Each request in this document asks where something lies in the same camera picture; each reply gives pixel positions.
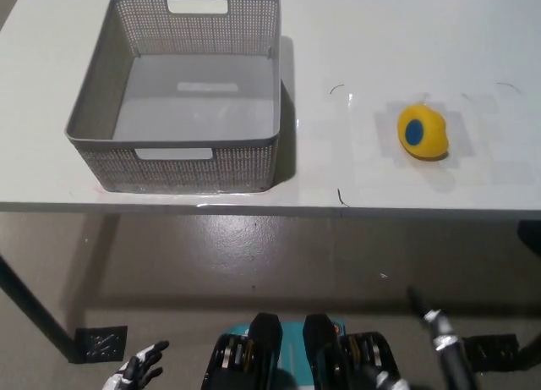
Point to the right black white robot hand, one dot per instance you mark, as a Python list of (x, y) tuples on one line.
[(444, 335)]

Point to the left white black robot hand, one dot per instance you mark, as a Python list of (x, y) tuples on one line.
[(135, 364)]

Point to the yellow duck toy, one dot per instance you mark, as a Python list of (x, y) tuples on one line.
[(431, 132)]

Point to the black metal table leg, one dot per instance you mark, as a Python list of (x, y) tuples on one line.
[(38, 309), (532, 237)]

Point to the grey perforated plastic basket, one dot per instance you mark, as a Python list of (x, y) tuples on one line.
[(101, 111)]

